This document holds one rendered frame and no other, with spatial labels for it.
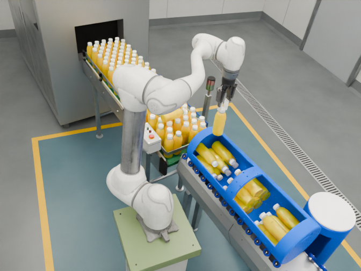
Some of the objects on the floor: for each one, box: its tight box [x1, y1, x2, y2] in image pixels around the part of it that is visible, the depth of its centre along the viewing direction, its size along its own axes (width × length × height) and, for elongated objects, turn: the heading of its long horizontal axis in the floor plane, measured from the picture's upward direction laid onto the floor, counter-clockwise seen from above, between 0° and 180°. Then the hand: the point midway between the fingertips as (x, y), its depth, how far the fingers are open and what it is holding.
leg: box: [191, 201, 203, 232], centre depth 276 cm, size 6×6×63 cm
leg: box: [182, 190, 193, 220], centre depth 269 cm, size 6×6×63 cm
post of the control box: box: [143, 148, 151, 182], centre depth 263 cm, size 4×4×100 cm
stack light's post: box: [201, 94, 212, 122], centre depth 300 cm, size 4×4×110 cm
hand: (223, 105), depth 190 cm, fingers closed on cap, 4 cm apart
